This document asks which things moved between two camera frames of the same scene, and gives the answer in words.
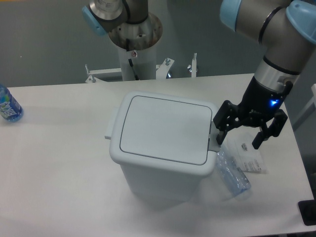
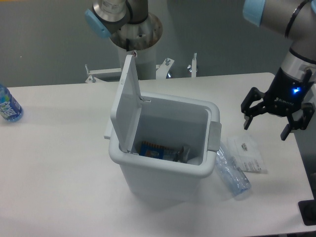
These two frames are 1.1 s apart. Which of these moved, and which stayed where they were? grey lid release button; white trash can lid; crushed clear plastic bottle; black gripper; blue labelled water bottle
Moved: white trash can lid; black gripper
Stayed: blue labelled water bottle; grey lid release button; crushed clear plastic bottle
